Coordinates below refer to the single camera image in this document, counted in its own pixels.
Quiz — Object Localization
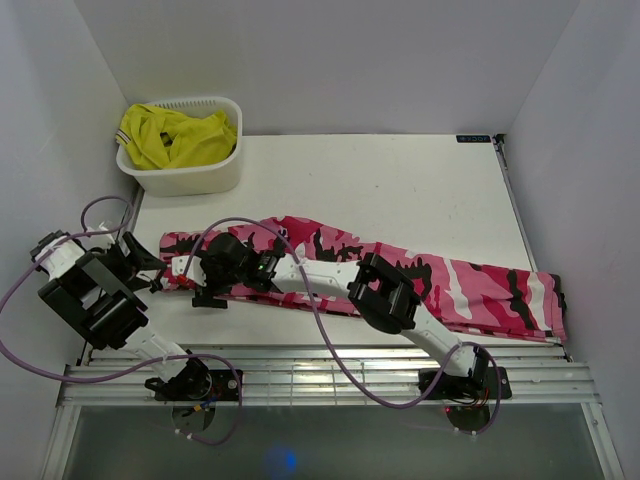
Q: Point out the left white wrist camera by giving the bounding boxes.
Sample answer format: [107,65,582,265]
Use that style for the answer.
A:
[84,221,117,237]

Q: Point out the blue label sticker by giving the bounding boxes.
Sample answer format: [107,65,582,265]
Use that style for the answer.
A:
[456,134,492,144]

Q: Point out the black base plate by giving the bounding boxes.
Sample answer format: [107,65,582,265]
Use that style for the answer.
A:
[418,367,512,402]
[144,369,243,403]

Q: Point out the yellow trousers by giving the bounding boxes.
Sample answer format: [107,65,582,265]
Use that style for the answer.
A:
[115,104,238,171]

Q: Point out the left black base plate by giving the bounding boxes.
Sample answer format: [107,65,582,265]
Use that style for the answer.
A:
[144,369,243,403]

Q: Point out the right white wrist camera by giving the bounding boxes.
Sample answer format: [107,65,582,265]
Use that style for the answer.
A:
[170,255,206,289]

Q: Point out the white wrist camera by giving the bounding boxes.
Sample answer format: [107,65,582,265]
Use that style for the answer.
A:
[84,221,117,237]
[170,255,206,289]

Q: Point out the white plastic basket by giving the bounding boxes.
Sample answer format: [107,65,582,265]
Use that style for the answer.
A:
[116,97,243,197]

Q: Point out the aluminium rail frame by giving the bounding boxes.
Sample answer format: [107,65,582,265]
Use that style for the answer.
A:
[58,344,600,406]

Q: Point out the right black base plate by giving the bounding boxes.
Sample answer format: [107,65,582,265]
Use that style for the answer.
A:
[418,367,512,402]

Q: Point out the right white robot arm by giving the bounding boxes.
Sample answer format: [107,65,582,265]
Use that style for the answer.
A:
[171,233,501,399]

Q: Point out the pink camouflage trousers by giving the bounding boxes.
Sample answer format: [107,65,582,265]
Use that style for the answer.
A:
[158,214,569,345]

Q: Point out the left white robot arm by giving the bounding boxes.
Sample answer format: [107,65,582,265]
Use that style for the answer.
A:
[30,230,213,401]

